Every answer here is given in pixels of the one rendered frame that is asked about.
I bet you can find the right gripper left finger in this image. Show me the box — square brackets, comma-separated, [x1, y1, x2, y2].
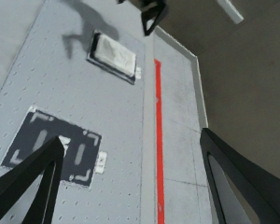
[0, 136, 64, 224]

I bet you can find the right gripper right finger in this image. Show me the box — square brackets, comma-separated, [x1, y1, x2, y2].
[200, 128, 280, 224]

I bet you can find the white multi-well plate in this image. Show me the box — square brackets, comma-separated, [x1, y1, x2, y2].
[96, 34, 136, 76]

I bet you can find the white name plate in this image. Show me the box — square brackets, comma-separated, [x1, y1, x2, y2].
[95, 150, 108, 174]
[137, 66, 142, 79]

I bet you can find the black rectangular frame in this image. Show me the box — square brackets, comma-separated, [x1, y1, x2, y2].
[87, 28, 138, 84]

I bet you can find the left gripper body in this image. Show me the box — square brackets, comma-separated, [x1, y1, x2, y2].
[141, 0, 171, 9]

